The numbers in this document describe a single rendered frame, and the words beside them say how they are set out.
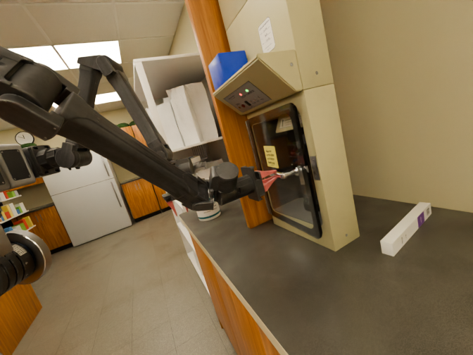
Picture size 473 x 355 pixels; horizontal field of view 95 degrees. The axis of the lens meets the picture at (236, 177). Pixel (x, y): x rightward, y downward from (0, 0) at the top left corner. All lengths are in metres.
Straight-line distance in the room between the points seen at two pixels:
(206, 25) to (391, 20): 0.62
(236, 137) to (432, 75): 0.65
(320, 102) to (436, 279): 0.48
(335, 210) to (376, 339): 0.31
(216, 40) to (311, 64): 0.44
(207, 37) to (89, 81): 0.47
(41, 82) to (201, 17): 0.68
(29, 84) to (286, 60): 0.49
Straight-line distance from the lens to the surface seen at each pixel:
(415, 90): 0.96
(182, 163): 0.88
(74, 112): 0.44
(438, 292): 0.64
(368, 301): 0.60
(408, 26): 0.97
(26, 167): 1.13
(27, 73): 0.45
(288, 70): 0.61
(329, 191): 0.68
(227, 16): 0.93
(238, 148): 0.91
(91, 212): 5.50
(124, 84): 0.98
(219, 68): 0.77
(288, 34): 0.66
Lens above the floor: 1.35
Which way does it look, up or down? 11 degrees down
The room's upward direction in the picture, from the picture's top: 15 degrees counter-clockwise
